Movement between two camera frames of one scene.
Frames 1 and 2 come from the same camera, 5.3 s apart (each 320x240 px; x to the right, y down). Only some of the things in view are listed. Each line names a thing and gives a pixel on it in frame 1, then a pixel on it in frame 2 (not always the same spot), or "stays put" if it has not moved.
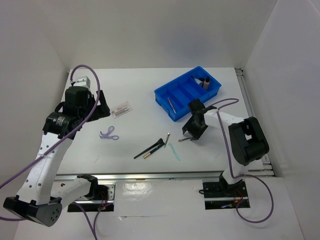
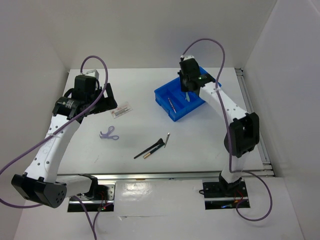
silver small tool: x=168 y=134 stays put
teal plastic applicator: x=176 y=156 -> x=187 y=96
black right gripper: x=188 y=126 -> x=182 y=87
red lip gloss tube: x=171 y=105 stays put
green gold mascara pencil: x=155 y=150 stays put
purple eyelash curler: x=111 y=129 stays put
